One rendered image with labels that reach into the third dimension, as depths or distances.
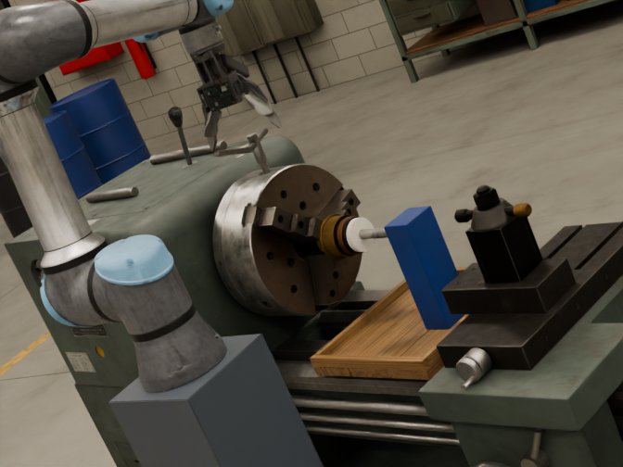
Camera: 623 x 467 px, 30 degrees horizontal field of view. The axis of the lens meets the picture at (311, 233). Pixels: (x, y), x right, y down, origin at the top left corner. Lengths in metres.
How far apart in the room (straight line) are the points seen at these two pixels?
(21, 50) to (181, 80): 9.46
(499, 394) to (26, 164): 0.84
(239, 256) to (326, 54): 8.00
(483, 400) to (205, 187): 0.88
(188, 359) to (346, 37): 8.34
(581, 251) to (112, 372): 1.16
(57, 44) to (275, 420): 0.71
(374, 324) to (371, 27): 7.69
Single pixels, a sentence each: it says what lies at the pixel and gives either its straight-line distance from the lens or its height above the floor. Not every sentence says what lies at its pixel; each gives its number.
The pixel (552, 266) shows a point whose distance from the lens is 1.96.
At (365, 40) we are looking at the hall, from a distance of 10.04.
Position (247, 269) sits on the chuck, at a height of 1.10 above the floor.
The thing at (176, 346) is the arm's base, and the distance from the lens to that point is 1.89.
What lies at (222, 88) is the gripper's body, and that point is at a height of 1.45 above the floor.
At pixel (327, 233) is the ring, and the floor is 1.10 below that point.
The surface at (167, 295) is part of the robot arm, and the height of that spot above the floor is 1.24.
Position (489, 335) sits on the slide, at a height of 0.97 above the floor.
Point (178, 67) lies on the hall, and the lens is 11.26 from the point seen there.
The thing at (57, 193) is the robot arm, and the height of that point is 1.44.
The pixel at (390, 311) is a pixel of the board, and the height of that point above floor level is 0.89.
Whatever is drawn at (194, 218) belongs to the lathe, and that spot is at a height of 1.21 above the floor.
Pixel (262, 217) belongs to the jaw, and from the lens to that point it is 2.32.
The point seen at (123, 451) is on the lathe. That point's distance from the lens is 2.94.
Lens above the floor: 1.75
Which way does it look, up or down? 16 degrees down
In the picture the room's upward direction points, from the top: 24 degrees counter-clockwise
